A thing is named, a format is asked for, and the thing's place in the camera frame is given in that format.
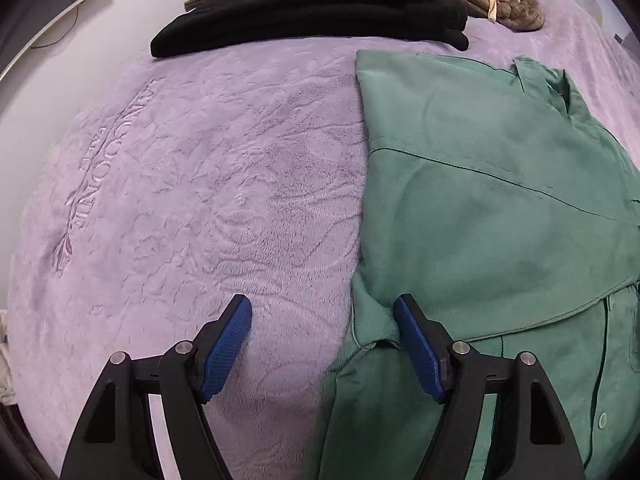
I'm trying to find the purple embossed fleece blanket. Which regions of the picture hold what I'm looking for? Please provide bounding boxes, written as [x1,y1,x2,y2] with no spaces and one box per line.
[7,0,640,480]

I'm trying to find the thin black monitor cable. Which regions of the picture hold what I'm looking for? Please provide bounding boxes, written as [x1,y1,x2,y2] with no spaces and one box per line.
[30,7,81,50]

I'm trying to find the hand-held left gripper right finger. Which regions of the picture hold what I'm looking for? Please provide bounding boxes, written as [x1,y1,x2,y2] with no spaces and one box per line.
[393,294,587,480]

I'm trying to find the green button shirt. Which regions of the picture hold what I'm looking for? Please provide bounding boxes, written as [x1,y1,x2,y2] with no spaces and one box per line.
[302,49,640,480]

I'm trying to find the white cloth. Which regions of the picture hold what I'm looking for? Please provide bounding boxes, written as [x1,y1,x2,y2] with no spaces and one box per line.
[0,310,20,406]

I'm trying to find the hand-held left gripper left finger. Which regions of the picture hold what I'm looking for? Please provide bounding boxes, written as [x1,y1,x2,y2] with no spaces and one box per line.
[60,294,252,480]

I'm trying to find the folded black clothes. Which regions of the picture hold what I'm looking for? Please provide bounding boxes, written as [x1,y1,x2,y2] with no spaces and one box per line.
[150,0,471,58]

